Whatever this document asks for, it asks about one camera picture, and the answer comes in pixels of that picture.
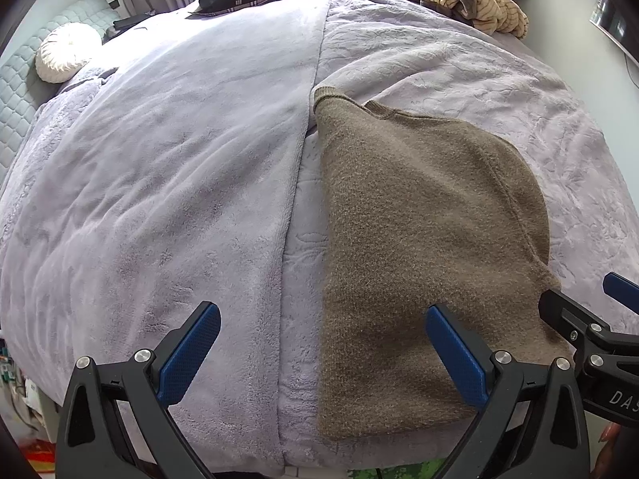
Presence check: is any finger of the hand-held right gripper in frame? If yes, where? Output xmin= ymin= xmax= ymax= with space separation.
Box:
xmin=601 ymin=272 xmax=639 ymax=315
xmin=538 ymin=287 xmax=607 ymax=347

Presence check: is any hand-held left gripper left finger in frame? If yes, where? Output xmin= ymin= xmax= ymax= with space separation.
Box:
xmin=56 ymin=301 xmax=223 ymax=479

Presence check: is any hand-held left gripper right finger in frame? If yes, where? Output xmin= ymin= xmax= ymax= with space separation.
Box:
xmin=424 ymin=303 xmax=592 ymax=479

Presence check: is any brown knit sweater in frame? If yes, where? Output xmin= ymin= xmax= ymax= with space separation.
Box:
xmin=312 ymin=85 xmax=575 ymax=442

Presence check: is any person's right hand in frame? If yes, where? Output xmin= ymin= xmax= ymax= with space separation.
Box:
xmin=596 ymin=422 xmax=625 ymax=457

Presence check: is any green patterned cloth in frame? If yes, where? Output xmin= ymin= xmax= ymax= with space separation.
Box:
xmin=344 ymin=464 xmax=450 ymax=479

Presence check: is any colourful bedside clutter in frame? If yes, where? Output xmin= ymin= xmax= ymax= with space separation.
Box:
xmin=0 ymin=339 xmax=61 ymax=479

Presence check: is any embossed lavender blanket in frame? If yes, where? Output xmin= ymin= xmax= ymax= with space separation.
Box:
xmin=282 ymin=0 xmax=639 ymax=477

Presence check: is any striped beige sweater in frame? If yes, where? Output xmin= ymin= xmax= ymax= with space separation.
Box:
xmin=357 ymin=0 xmax=530 ymax=40

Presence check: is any grey quilted headboard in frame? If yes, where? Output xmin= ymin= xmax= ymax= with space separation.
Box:
xmin=0 ymin=0 xmax=113 ymax=180

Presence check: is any round white pillow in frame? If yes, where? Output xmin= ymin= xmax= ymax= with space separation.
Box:
xmin=35 ymin=22 xmax=103 ymax=83

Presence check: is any flat black item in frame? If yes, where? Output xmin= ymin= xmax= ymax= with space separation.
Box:
xmin=113 ymin=12 xmax=151 ymax=31

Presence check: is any wall television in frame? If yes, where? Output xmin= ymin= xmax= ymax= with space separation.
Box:
xmin=589 ymin=0 xmax=639 ymax=68

